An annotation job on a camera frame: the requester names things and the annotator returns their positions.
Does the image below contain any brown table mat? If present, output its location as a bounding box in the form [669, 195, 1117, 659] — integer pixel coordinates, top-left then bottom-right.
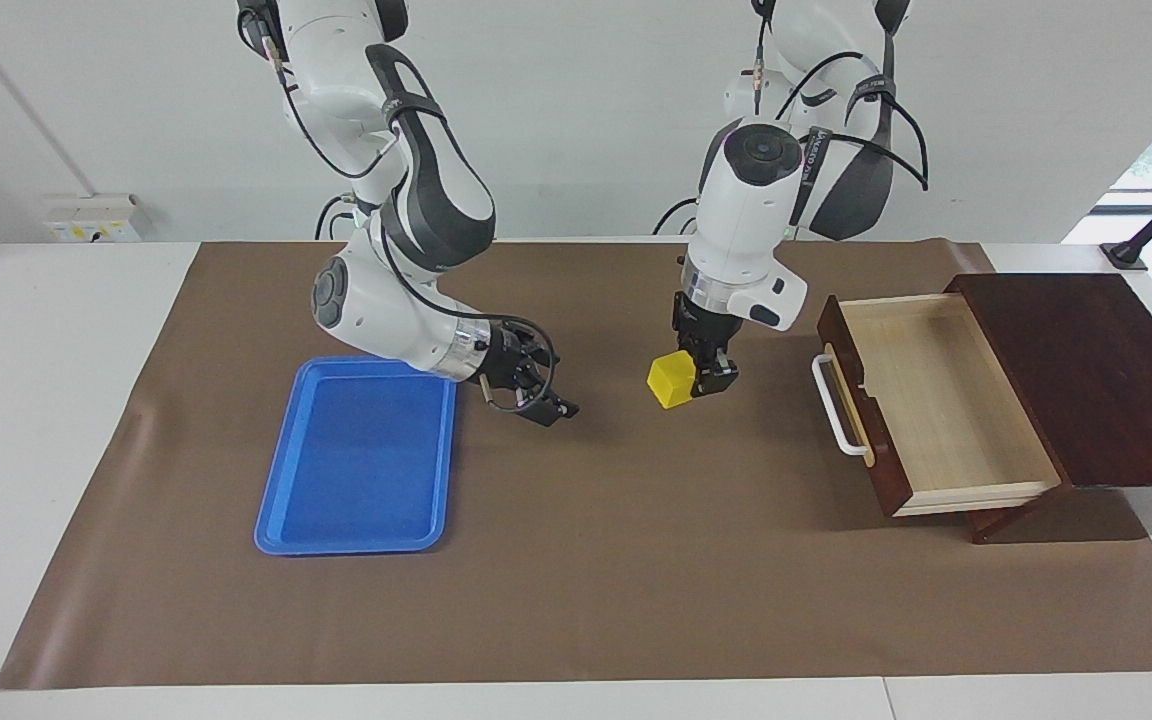
[0, 240, 1152, 691]

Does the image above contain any yellow cube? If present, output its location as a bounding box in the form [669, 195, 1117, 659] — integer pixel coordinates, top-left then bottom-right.
[647, 350, 698, 411]

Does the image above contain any wooden drawer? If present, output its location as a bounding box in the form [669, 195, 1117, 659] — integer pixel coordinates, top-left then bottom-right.
[812, 293, 1065, 519]

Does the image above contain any dark wooden drawer cabinet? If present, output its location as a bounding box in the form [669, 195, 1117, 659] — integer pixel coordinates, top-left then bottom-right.
[944, 273, 1152, 546]

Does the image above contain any white drawer handle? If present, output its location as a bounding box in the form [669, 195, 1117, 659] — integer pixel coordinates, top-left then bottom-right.
[812, 343, 878, 469]

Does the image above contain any black left base cable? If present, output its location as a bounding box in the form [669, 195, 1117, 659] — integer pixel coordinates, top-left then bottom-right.
[652, 196, 699, 238]

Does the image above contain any black base cable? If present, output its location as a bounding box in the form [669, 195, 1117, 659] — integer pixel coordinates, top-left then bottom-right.
[652, 196, 699, 238]
[314, 193, 353, 241]

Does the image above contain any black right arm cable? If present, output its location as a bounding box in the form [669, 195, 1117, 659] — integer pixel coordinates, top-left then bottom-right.
[236, 5, 559, 414]

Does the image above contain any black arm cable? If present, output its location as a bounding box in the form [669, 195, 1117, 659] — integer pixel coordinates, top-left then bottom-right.
[751, 0, 930, 193]
[236, 5, 559, 414]

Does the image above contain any black right base cable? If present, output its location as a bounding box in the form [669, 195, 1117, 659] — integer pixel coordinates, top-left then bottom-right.
[314, 193, 353, 241]

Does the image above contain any white wall socket box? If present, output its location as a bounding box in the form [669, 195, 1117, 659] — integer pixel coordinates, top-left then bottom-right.
[42, 194, 153, 244]

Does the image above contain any blue plastic tray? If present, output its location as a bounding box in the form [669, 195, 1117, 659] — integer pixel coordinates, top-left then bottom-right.
[254, 356, 459, 557]

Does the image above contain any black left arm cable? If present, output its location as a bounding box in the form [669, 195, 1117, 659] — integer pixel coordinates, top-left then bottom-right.
[751, 0, 930, 193]

